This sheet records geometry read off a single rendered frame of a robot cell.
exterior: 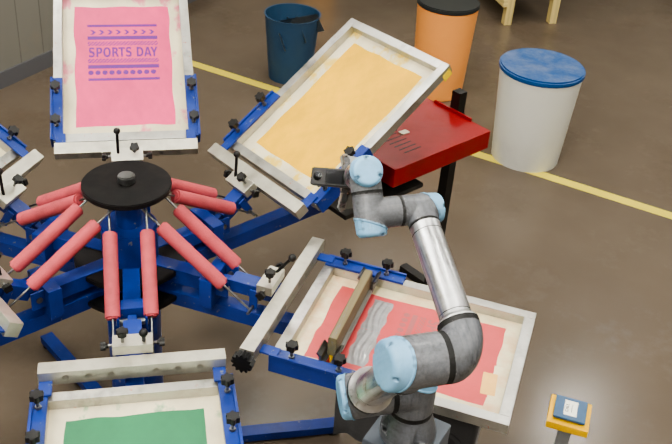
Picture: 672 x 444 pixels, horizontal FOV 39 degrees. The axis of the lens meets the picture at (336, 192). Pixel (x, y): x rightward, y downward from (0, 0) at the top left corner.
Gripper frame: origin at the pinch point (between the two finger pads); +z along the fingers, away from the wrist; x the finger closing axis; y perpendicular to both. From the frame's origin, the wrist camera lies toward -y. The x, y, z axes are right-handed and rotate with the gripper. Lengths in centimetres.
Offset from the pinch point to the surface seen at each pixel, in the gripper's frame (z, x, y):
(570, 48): 511, 182, 258
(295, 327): 69, -43, -3
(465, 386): 50, -58, 51
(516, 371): 50, -52, 68
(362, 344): 67, -47, 19
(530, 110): 316, 87, 159
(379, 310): 80, -36, 27
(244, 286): 81, -30, -21
